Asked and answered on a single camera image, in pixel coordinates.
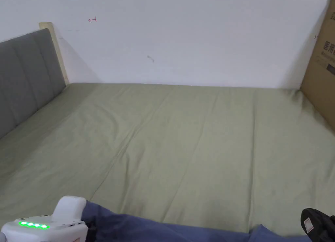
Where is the bed with pale green sheet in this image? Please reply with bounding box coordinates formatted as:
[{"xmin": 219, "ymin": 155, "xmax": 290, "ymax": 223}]
[{"xmin": 0, "ymin": 82, "xmax": 335, "ymax": 238}]

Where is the dark blue shirt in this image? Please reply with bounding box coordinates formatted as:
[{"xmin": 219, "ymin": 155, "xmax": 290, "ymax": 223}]
[{"xmin": 81, "ymin": 200, "xmax": 318, "ymax": 242}]

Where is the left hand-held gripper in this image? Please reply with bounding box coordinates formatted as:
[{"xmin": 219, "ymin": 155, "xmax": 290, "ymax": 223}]
[{"xmin": 0, "ymin": 196, "xmax": 89, "ymax": 242}]

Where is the grey padded headboard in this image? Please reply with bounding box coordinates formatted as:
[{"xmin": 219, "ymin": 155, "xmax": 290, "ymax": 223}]
[{"xmin": 0, "ymin": 22, "xmax": 70, "ymax": 140}]

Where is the brown cardboard carton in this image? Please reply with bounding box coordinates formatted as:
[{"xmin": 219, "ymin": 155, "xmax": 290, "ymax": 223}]
[{"xmin": 299, "ymin": 0, "xmax": 335, "ymax": 136}]

